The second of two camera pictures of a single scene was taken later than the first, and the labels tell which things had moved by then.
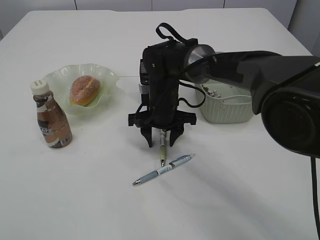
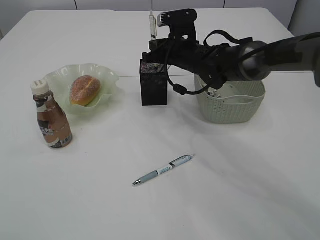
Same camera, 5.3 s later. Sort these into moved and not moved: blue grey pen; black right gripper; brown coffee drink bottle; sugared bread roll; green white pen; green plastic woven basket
Moved: black right gripper; green white pen
Not moved: brown coffee drink bottle; green plastic woven basket; blue grey pen; sugared bread roll
